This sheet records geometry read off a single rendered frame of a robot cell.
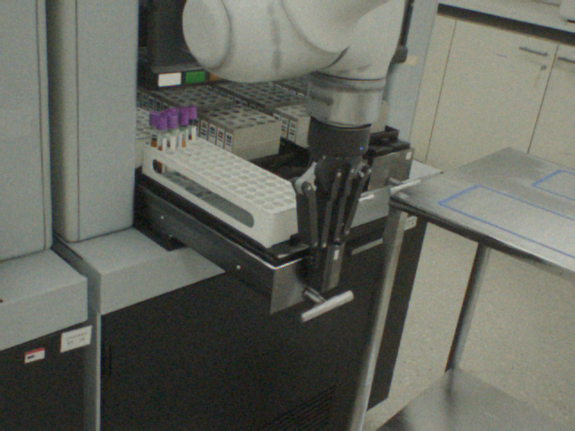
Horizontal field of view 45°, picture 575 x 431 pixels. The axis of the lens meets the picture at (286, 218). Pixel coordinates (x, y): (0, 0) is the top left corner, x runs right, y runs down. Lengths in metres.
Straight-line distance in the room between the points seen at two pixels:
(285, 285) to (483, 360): 1.44
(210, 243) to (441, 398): 0.80
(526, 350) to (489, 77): 1.43
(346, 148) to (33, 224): 0.45
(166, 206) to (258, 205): 0.18
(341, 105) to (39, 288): 0.46
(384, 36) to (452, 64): 2.69
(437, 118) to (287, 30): 2.92
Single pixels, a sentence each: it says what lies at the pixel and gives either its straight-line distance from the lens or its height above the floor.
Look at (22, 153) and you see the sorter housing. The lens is 0.97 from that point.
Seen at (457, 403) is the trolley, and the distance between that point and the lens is 1.61.
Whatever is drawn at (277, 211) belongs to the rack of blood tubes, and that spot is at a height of 0.87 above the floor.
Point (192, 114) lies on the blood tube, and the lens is 1.11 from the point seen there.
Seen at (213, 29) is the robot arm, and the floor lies 1.12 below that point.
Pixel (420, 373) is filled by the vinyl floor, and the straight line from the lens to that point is 2.15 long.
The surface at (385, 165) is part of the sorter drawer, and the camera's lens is 1.37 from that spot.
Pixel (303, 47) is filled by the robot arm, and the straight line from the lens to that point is 0.63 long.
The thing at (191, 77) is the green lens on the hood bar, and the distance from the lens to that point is 1.04.
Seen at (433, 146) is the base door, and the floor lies 0.19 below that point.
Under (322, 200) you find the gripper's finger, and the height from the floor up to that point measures 0.90.
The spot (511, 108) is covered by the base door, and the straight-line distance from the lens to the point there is 3.32.
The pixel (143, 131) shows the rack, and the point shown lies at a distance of 1.15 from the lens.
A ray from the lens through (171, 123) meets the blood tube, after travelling 1.06.
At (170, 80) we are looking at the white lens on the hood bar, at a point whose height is 0.98.
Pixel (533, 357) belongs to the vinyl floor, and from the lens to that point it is 2.38.
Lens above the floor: 1.23
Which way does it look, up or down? 25 degrees down
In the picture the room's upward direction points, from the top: 7 degrees clockwise
